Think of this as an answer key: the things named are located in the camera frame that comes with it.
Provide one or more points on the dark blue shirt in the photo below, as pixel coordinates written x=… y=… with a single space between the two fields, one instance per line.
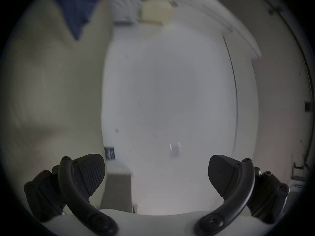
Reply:
x=78 y=6

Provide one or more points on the bed with beige sheet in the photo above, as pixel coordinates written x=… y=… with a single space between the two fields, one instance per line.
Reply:
x=49 y=87

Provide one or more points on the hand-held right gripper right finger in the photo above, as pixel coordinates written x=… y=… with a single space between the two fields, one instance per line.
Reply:
x=236 y=183

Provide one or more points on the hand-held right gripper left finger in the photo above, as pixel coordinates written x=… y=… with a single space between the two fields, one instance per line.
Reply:
x=81 y=181

